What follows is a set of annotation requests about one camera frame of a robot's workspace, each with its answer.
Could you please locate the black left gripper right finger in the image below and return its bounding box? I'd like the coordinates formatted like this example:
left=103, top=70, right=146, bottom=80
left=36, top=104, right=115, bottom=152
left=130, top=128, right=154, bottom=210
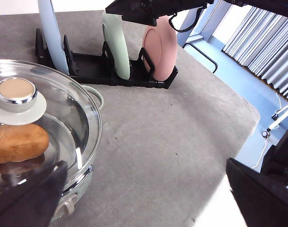
left=226, top=158, right=288, bottom=227

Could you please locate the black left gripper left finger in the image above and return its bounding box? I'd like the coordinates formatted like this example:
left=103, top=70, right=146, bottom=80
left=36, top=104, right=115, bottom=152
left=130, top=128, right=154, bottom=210
left=0, top=161, right=68, bottom=227

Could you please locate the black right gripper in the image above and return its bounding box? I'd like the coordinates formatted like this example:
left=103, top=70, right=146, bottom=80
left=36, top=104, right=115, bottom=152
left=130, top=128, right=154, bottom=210
left=105, top=0, right=215, bottom=26

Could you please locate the green plate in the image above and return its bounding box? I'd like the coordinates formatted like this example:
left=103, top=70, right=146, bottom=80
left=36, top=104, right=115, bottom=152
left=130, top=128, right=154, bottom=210
left=102, top=11, right=130, bottom=80

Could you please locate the brown potato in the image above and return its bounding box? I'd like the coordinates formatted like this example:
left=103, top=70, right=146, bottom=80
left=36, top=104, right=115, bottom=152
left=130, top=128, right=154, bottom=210
left=0, top=123, right=49, bottom=164

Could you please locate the glass pot lid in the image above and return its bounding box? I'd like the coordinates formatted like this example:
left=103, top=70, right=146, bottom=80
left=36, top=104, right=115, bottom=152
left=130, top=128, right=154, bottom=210
left=0, top=59, right=102, bottom=189

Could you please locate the pink plate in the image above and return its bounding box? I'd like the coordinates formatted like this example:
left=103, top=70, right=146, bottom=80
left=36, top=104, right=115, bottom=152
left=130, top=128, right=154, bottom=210
left=143, top=15, right=178, bottom=81

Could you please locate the green electric steamer pot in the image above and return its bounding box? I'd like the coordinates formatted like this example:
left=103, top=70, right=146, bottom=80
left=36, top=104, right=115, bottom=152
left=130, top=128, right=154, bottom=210
left=52, top=86, right=104, bottom=223

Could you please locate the black plate rack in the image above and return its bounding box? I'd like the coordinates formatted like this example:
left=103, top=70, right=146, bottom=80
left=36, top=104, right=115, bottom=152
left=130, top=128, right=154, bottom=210
left=36, top=29, right=178, bottom=88

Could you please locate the blue plate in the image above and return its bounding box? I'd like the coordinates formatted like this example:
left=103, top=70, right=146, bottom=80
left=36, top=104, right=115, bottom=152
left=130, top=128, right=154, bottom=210
left=38, top=0, right=70, bottom=75

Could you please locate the white tripod stand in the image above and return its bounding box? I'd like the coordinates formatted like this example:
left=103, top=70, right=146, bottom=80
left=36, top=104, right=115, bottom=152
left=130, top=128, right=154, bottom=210
left=262, top=105, right=288, bottom=138

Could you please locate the grey window curtain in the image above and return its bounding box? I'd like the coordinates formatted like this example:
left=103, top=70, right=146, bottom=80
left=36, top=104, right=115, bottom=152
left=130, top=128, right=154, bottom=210
left=222, top=7, right=288, bottom=96

